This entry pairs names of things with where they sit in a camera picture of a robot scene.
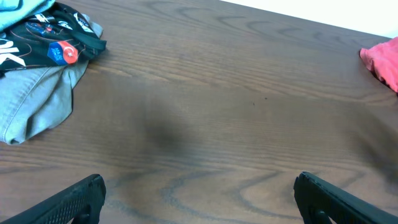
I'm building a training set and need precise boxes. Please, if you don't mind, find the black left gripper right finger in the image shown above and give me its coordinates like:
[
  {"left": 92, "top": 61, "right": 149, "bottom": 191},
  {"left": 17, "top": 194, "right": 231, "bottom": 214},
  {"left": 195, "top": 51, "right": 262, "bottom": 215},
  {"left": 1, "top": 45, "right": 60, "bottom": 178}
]
[{"left": 294, "top": 172, "right": 397, "bottom": 224}]

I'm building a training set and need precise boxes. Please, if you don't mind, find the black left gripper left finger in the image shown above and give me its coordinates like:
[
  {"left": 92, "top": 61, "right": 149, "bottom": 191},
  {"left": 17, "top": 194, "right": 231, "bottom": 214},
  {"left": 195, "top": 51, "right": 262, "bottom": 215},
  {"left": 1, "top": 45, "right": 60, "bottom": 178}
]
[{"left": 1, "top": 174, "right": 106, "bottom": 224}]

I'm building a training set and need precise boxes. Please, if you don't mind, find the light blue t-shirt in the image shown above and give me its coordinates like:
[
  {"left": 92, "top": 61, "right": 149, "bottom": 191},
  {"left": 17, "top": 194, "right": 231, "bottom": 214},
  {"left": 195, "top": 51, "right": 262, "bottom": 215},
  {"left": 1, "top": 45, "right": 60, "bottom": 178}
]
[{"left": 1, "top": 0, "right": 55, "bottom": 32}]

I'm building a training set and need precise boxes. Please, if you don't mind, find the beige folded shirt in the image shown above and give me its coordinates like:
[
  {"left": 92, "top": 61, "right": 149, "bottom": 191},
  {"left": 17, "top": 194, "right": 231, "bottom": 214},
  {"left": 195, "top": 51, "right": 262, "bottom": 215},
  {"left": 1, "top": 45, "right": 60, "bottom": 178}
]
[{"left": 0, "top": 14, "right": 104, "bottom": 146}]

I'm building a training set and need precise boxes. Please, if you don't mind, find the red t-shirt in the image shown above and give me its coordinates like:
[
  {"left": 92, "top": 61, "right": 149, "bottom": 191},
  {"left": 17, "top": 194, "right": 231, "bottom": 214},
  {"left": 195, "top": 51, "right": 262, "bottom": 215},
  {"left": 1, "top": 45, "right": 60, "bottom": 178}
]
[{"left": 359, "top": 37, "right": 397, "bottom": 93}]

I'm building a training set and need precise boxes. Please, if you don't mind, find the black printed folded jersey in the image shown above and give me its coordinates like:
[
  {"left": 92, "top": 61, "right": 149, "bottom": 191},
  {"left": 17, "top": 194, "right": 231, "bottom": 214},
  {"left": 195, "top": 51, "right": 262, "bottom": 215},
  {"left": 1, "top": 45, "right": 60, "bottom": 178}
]
[{"left": 1, "top": 2, "right": 106, "bottom": 74}]

